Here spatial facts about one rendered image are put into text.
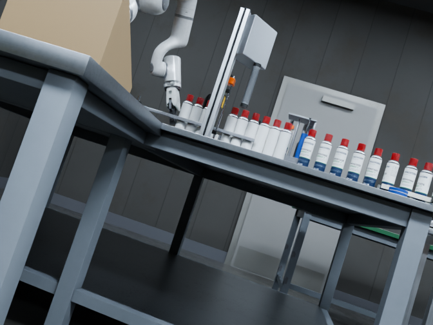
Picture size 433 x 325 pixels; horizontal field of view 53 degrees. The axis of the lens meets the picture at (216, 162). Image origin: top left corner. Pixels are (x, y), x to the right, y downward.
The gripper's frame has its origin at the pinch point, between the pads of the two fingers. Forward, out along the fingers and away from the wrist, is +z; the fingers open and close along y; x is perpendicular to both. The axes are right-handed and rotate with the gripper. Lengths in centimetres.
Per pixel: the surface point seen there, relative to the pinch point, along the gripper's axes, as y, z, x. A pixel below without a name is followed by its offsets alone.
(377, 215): -61, 48, -79
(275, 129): -2.2, 7.9, -49.0
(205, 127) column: -15.9, 8.1, -18.9
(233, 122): -2.1, 3.4, -29.7
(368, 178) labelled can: -2, 32, -89
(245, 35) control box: -17, -32, -38
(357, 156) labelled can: -2, 22, -84
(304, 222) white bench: 115, 52, -65
